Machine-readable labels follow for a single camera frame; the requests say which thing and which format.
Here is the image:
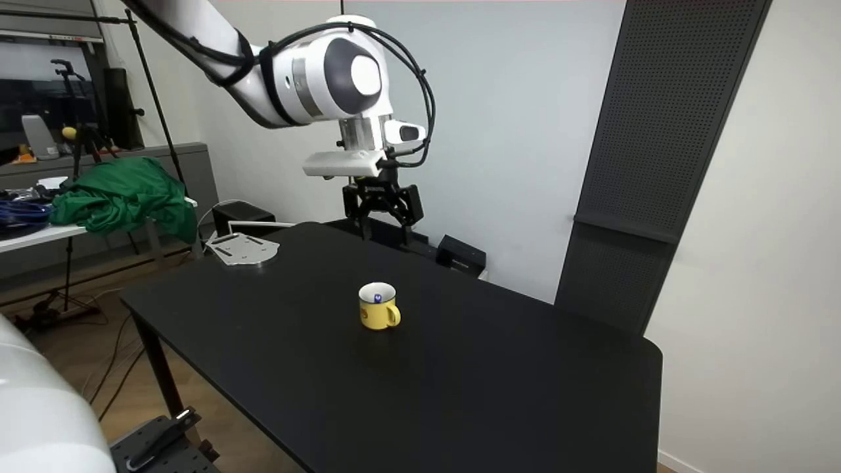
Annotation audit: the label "green cloth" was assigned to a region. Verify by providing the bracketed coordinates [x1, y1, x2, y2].
[47, 156, 201, 247]

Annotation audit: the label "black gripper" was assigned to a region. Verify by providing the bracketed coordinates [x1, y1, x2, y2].
[343, 173, 425, 252]

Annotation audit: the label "black table leg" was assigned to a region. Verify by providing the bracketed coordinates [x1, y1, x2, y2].
[130, 309, 191, 423]

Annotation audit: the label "yellow enamel mug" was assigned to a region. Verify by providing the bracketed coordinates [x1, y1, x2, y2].
[356, 280, 404, 335]

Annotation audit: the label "small black box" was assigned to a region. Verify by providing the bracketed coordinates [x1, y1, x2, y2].
[435, 235, 488, 276]

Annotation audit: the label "black floor cable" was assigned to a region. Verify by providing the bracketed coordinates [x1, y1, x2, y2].
[85, 313, 148, 427]

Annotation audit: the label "dark perforated wall panel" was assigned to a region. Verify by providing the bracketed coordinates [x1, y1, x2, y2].
[555, 0, 776, 343]

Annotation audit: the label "white paper sheets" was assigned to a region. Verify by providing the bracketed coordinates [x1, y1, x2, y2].
[203, 232, 285, 272]

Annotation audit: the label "black tripod with camera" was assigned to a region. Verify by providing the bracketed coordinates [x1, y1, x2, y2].
[23, 59, 102, 328]

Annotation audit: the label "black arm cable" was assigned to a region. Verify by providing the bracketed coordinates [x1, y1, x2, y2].
[130, 0, 440, 171]

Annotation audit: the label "light grey partition board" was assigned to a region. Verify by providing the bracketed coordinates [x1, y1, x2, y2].
[340, 0, 630, 305]

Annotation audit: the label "black slanted pole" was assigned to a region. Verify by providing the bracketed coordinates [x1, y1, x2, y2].
[124, 6, 189, 189]

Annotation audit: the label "black box with white stripe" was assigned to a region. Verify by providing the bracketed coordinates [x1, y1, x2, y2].
[210, 201, 297, 238]

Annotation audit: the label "white side table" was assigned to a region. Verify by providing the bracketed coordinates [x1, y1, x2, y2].
[0, 221, 92, 259]

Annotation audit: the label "blue cloth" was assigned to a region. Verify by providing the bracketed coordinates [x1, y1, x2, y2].
[0, 194, 53, 242]

